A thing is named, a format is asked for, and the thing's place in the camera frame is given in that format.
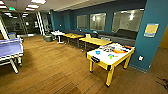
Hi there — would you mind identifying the small beige box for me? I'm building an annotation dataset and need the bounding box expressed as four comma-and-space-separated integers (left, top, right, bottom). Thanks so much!
85, 33, 92, 39

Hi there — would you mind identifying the long wooden table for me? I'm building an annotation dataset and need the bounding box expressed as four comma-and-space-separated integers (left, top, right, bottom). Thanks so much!
62, 32, 86, 48
78, 36, 113, 53

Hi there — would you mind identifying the white pillar outlet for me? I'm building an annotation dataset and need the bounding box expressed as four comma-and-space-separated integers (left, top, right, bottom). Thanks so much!
138, 54, 144, 62

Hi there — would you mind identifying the ceiling light panel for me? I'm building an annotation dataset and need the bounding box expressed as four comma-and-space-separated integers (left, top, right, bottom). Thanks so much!
27, 4, 40, 9
30, 0, 47, 5

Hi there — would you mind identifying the wide interior glass window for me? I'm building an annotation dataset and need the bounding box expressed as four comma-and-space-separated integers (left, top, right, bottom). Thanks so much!
111, 9, 145, 34

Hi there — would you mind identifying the grey chair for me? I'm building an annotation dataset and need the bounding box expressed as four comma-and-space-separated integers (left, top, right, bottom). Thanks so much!
7, 32, 17, 40

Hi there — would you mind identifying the white work table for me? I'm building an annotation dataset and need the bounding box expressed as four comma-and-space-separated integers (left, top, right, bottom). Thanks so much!
86, 42, 136, 88

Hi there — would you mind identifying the green exit sign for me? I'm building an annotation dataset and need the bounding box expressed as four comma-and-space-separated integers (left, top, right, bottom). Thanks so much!
8, 6, 17, 11

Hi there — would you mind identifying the dark grey sofa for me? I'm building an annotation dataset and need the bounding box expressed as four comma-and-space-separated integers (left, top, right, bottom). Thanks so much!
99, 29, 139, 46

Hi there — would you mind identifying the small white round table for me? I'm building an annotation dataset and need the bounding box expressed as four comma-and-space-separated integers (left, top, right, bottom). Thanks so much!
50, 30, 66, 44

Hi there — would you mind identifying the blue ping pong table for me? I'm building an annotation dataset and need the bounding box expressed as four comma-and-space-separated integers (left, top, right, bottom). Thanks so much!
0, 38, 25, 74

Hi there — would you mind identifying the dark grey floor bin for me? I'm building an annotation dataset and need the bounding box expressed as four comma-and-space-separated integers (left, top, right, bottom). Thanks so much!
43, 34, 54, 43

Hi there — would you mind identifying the yellow pillar sign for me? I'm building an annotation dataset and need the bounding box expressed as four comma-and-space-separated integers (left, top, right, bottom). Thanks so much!
143, 22, 160, 38

